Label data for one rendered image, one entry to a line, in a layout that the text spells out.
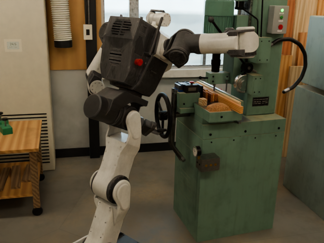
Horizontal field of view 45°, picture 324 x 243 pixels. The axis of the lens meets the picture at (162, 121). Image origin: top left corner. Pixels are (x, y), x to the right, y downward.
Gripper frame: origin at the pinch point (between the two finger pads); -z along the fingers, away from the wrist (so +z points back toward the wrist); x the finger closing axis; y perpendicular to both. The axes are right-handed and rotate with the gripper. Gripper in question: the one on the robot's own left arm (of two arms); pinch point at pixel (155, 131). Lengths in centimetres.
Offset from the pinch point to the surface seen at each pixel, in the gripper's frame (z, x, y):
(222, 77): -24, 35, 34
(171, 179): -73, -83, 33
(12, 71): 79, -100, 80
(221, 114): -20.8, 35.7, 1.6
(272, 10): -24, 79, 56
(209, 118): -15.6, 31.3, -1.2
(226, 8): 0, 65, 52
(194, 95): -11.7, 22.7, 20.7
